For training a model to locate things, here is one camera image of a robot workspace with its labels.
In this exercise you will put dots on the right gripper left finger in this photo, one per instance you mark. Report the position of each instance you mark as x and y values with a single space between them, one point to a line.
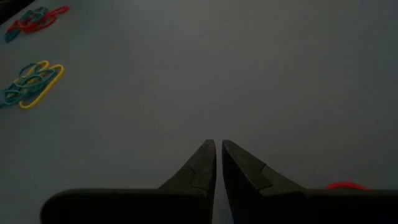
192 183

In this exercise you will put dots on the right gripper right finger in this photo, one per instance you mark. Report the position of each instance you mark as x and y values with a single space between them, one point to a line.
248 186

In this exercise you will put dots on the yellow rubber band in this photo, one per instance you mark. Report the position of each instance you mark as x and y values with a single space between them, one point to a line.
25 107
44 63

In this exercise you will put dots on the teal rubber band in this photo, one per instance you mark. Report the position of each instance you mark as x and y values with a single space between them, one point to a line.
12 35
31 83
6 101

